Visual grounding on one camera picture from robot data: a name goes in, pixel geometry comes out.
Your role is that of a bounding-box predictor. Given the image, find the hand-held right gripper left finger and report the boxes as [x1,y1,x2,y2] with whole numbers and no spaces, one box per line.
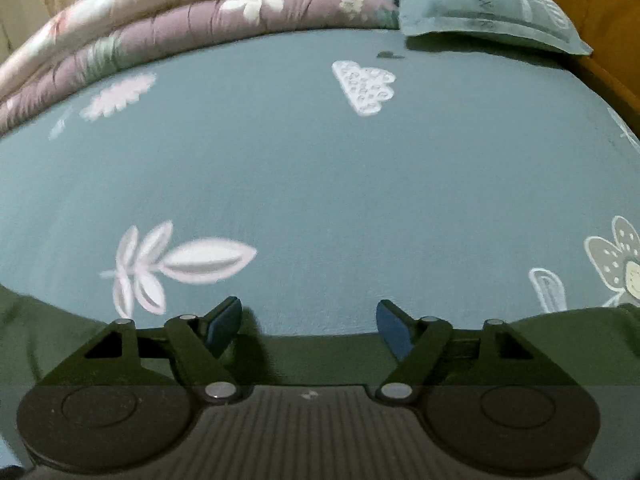
[40,296,243,405]

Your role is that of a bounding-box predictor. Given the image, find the blue-grey printed pillow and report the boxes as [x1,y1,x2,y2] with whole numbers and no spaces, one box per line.
[382,0,593,56]

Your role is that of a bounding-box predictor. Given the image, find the bed with blue-grey printed sheet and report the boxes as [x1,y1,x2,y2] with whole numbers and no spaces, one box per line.
[0,27,640,341]

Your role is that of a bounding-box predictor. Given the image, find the dark green shorts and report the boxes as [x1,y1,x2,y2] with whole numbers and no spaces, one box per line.
[0,285,640,396]

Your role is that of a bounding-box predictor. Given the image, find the wooden headboard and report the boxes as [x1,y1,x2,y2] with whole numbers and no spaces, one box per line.
[510,0,640,126]

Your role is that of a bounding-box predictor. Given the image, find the folded pink purple floral quilt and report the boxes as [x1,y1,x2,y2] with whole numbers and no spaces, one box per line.
[0,0,401,136]

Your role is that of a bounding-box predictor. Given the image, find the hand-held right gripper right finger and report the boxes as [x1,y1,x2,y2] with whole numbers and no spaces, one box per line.
[376,299,581,406]

